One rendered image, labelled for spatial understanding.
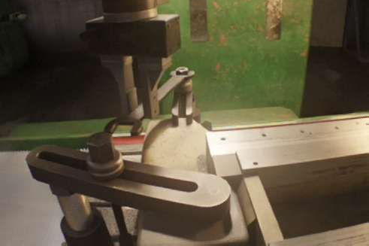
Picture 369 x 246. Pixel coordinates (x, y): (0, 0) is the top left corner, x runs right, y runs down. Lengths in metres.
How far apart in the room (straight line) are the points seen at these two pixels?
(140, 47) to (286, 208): 0.29
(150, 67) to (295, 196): 0.26
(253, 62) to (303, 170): 0.98
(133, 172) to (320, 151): 0.23
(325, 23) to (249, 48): 3.88
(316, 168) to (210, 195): 0.15
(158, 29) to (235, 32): 0.91
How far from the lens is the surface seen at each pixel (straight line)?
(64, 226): 0.46
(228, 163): 0.36
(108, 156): 0.32
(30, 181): 0.91
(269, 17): 1.28
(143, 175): 0.34
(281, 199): 0.39
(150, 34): 0.37
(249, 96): 1.37
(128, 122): 0.43
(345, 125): 0.49
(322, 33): 5.12
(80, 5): 5.62
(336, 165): 0.39
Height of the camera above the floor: 1.29
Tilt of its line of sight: 27 degrees down
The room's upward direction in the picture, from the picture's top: 3 degrees counter-clockwise
